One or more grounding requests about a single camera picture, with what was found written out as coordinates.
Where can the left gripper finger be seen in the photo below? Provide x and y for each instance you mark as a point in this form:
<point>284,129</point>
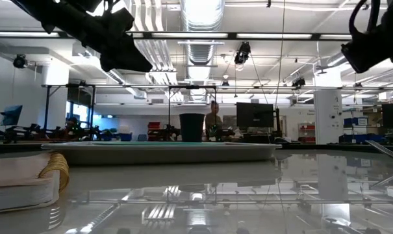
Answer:
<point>128,58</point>

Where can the black plastic cup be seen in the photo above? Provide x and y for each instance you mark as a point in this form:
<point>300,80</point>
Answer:
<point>192,128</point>

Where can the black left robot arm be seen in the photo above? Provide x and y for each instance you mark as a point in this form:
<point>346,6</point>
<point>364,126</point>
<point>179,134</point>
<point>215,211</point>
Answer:
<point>53,16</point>

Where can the grey plastic tray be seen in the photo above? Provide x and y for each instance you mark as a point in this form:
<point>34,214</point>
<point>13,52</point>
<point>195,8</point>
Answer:
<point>150,154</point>

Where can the red storage bin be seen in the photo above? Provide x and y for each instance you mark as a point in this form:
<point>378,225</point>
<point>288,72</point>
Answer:
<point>154,125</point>

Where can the blue storage bin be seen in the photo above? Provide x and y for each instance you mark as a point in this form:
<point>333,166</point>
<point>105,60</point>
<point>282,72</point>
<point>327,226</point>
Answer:
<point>356,121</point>

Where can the white building pillar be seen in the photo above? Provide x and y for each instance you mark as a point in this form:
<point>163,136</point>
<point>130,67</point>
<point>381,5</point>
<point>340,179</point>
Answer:
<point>328,117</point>

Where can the black ceiling spotlight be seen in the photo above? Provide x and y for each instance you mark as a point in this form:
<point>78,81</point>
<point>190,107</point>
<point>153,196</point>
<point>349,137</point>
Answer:
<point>20,61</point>

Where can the person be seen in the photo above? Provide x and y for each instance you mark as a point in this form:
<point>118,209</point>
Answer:
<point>213,123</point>

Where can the black metal stand frame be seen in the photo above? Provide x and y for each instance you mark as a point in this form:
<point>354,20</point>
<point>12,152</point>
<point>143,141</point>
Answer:
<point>169,110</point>
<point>93,110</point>

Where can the silver ventilation duct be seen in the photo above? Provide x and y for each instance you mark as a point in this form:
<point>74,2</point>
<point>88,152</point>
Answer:
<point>201,32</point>

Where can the black overhead frame bar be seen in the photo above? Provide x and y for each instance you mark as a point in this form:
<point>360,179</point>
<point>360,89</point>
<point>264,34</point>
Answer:
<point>232,35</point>

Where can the black aluminium table frame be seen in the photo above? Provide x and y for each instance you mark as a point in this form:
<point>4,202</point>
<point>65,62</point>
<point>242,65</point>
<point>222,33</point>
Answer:
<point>313,147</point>

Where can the black overhead camera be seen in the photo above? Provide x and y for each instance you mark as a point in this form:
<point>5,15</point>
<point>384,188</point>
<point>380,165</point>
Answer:
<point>242,53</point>

